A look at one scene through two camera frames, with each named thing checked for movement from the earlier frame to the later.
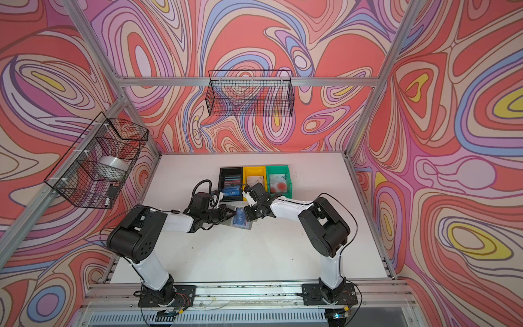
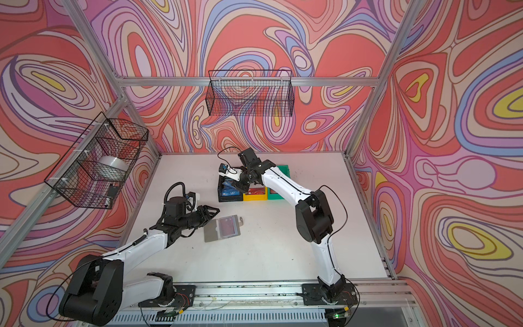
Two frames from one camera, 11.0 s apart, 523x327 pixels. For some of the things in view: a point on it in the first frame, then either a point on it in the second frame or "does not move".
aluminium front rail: x=383 y=296 does not move
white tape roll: x=114 y=161 does not move
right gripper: x=249 y=214 -> x=244 y=188
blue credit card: x=240 y=220 -> x=229 y=189
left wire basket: x=92 y=171 does not move
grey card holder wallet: x=238 y=220 -> x=223 y=227
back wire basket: x=250 y=92 does not move
